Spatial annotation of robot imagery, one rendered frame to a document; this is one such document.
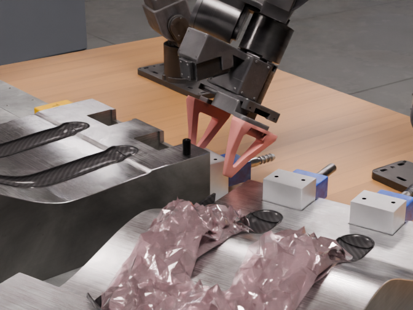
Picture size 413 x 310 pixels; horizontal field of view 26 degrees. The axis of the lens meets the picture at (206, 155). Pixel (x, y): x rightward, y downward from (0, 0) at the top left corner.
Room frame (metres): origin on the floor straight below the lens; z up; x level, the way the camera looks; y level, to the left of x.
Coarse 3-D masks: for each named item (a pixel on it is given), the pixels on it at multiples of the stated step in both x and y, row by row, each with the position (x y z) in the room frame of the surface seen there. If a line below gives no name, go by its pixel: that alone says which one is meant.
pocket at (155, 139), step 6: (156, 132) 1.06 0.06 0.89; (162, 132) 1.06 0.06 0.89; (138, 138) 1.04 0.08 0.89; (144, 138) 1.05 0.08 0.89; (150, 138) 1.05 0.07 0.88; (156, 138) 1.06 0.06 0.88; (162, 138) 1.06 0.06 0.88; (150, 144) 1.05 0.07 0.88; (156, 144) 1.06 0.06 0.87; (162, 144) 1.05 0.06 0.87; (168, 144) 1.05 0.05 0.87
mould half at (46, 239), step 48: (48, 144) 1.03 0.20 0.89; (96, 144) 1.02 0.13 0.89; (144, 144) 1.01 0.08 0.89; (192, 144) 1.01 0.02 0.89; (0, 192) 0.82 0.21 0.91; (48, 192) 0.89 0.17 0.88; (96, 192) 0.89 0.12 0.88; (144, 192) 0.93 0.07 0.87; (192, 192) 0.97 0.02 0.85; (0, 240) 0.81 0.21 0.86; (48, 240) 0.85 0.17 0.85; (96, 240) 0.89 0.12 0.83
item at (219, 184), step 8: (216, 160) 1.05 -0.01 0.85; (256, 160) 1.10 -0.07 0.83; (264, 160) 1.11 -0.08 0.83; (272, 160) 1.12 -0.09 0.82; (216, 168) 1.04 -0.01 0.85; (248, 168) 1.08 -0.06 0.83; (216, 176) 1.04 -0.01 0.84; (224, 176) 1.05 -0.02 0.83; (240, 176) 1.07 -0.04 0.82; (248, 176) 1.08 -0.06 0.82; (216, 184) 1.04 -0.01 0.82; (224, 184) 1.05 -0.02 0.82; (232, 184) 1.06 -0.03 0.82; (216, 192) 1.04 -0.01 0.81; (224, 192) 1.05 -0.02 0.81; (216, 200) 1.04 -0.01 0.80
